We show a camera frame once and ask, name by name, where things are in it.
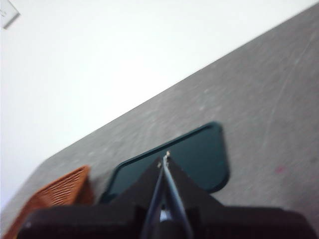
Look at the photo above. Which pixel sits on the brown wicker basket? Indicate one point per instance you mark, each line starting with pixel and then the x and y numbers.
pixel 62 189

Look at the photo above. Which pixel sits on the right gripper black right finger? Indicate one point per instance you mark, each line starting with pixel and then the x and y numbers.
pixel 236 224

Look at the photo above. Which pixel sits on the black tray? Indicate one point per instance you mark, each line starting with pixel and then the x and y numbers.
pixel 199 159

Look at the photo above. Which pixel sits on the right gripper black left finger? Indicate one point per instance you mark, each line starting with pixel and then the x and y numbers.
pixel 104 221

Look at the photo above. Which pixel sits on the white wall socket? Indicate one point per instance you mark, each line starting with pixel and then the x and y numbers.
pixel 7 15

